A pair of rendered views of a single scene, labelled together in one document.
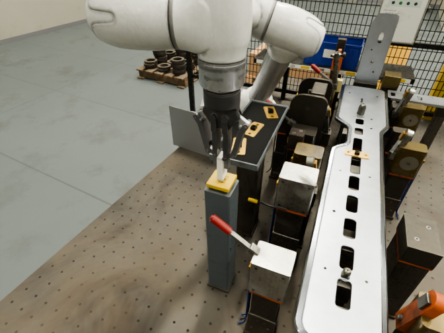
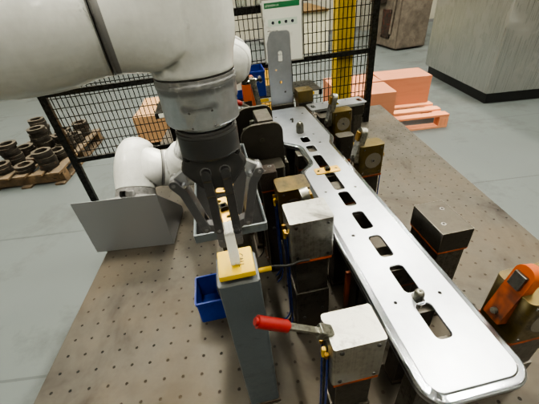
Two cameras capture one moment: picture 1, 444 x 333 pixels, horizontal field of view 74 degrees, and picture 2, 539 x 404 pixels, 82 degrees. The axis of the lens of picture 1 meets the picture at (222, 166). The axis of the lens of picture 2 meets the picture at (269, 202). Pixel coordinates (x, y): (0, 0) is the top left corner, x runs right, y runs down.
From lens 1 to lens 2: 0.26 m
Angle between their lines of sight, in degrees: 24
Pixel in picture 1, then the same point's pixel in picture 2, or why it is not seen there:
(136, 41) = (25, 70)
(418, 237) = (443, 221)
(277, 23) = not seen: hidden behind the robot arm
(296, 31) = not seen: hidden behind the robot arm
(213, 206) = (237, 305)
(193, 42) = (151, 46)
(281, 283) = (377, 353)
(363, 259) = (417, 270)
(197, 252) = (211, 373)
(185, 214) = (167, 332)
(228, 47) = (216, 43)
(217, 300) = not seen: outside the picture
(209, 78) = (194, 107)
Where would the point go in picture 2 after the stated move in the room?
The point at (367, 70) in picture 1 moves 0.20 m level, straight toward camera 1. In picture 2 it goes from (279, 91) to (285, 103)
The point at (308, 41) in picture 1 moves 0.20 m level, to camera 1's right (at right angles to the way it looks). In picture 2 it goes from (237, 62) to (297, 48)
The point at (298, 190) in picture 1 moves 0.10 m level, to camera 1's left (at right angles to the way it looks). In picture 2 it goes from (316, 230) to (278, 251)
